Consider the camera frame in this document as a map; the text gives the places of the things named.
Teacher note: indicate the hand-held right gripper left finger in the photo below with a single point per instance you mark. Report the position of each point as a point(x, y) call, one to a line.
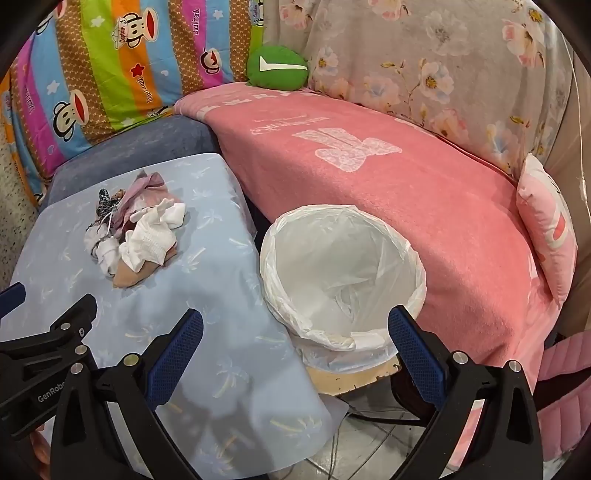
point(178, 355)

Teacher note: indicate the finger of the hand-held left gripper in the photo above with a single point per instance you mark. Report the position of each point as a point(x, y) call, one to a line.
point(69, 325)
point(11, 300)

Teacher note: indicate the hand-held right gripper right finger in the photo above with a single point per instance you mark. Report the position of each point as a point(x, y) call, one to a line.
point(415, 360)

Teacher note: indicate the white and grey sock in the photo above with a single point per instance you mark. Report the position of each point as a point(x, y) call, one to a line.
point(105, 254)

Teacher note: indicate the beige cloth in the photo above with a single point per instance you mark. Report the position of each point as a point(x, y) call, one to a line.
point(134, 277)

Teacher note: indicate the white ribbed sock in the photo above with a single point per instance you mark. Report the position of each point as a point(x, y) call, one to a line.
point(147, 242)

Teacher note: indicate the bin with white plastic liner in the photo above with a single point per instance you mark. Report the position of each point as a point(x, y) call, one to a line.
point(346, 258)

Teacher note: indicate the black and white patterned scrunchie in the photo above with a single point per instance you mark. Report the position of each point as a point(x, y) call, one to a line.
point(106, 203)

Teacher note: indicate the white cloth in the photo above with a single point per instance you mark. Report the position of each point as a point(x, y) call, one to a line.
point(171, 212)

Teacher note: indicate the wooden stool board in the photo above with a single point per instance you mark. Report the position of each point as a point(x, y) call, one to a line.
point(341, 383)

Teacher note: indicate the pink padded chair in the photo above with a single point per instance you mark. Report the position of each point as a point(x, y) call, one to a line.
point(565, 369)

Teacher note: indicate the pink blanket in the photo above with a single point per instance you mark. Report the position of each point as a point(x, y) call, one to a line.
point(369, 198)

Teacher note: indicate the pink printed pillow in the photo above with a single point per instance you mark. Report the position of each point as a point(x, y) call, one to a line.
point(545, 221)

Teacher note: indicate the blue-grey velvet cushion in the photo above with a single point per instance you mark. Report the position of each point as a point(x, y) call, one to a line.
point(138, 143)

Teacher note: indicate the green plush cushion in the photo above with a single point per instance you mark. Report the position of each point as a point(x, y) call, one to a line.
point(277, 79)

